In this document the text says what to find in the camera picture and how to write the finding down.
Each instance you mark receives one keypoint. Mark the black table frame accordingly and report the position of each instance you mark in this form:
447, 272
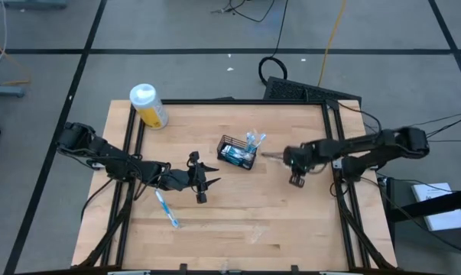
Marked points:
130, 191

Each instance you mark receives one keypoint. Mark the grey floor base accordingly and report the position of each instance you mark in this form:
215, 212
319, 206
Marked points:
4, 91

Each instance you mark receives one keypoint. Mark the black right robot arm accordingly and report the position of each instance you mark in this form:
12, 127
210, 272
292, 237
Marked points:
367, 149

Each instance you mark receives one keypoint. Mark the yellow white wipes canister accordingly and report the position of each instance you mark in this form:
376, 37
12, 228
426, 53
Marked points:
149, 107

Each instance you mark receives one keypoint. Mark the blue white toothbrush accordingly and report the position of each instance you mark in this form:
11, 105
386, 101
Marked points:
260, 139

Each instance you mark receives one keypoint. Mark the black side stand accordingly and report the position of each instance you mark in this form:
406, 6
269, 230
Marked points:
425, 208

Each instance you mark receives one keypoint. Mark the empty clear plastic wrapper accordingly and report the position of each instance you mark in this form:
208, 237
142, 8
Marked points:
257, 233

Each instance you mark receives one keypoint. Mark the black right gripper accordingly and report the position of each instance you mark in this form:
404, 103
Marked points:
300, 154

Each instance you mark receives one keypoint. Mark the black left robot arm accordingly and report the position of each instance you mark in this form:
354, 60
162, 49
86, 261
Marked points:
100, 151

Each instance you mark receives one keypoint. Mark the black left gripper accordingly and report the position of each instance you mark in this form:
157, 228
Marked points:
184, 178

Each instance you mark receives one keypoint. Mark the black table clamp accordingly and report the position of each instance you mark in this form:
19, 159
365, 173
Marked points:
294, 269
182, 268

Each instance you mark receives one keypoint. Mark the white booklet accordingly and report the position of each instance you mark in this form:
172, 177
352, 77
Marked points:
438, 206

